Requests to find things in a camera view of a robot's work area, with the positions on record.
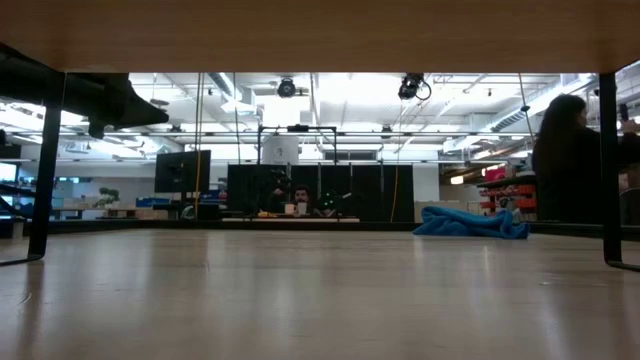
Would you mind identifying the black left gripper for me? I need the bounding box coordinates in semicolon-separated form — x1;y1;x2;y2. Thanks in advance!
64;73;170;140

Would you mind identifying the wooden shelf with black legs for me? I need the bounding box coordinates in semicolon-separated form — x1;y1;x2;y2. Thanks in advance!
0;0;640;274

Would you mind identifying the green potted plant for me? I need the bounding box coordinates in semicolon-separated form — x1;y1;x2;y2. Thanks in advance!
96;186;122;209

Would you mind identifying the black monitor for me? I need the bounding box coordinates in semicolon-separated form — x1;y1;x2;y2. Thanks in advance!
153;149;212;194

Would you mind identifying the white box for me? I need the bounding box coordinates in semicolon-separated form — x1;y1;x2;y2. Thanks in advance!
262;135;300;166

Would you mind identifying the person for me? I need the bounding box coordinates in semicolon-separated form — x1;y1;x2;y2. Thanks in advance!
530;93;640;226
291;184;314;217

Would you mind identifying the blue cloth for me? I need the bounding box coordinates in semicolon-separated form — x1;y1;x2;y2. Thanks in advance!
412;205;531;241

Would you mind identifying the rack with red bins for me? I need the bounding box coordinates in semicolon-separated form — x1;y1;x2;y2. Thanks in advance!
477;169;539;222

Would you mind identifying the black aluminium table frame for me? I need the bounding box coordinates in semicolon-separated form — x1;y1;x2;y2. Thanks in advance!
47;219;640;239

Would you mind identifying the black ceiling camera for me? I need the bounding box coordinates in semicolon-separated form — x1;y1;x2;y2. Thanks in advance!
398;72;432;101
276;77;298;99

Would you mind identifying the black gantry frame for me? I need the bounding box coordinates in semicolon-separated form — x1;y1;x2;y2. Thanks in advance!
257;124;339;166

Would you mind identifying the black partition wall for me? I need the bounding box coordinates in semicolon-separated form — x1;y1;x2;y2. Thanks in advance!
227;163;415;224

